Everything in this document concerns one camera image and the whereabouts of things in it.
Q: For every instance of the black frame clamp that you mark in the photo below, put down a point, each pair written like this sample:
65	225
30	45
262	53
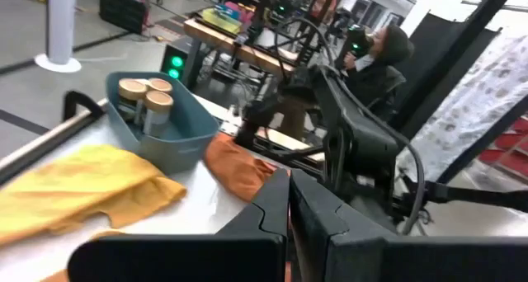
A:
70	104

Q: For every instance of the yellow cloth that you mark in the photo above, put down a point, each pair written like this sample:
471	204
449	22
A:
82	183

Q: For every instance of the wooden background table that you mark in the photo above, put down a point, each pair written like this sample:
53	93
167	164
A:
231	43

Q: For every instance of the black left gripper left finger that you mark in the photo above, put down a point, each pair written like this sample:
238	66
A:
185	259

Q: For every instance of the black crate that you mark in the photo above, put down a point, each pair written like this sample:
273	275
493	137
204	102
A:
123	10

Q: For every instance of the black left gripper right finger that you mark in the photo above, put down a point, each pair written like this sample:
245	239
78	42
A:
412	259

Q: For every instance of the white patterned sheet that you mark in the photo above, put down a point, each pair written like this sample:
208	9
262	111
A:
486	92

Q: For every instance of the tower fan with round base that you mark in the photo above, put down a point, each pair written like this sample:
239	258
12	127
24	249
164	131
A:
62	26

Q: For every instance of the black box with green lights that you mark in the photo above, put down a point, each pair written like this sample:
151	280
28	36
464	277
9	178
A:
185	67

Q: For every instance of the white plastic table sheet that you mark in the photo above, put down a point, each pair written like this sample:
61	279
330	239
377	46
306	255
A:
194	210

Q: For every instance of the spice jars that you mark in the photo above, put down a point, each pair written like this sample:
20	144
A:
132	89
158	101

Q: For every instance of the person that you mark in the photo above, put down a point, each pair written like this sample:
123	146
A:
371	86

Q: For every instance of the orange cloth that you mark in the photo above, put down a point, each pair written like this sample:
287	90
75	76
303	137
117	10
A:
235	166

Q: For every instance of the black curtain panel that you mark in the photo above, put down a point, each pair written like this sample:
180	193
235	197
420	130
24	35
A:
445	51

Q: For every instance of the yellow-green background bin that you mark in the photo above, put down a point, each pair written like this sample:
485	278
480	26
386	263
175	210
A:
220	21

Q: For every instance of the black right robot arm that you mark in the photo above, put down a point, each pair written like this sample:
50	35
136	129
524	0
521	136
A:
359	146

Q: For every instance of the red plastic crate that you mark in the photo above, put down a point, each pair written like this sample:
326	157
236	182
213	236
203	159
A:
511	150

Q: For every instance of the teal blue plastic bin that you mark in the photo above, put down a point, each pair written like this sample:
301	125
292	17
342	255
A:
185	150

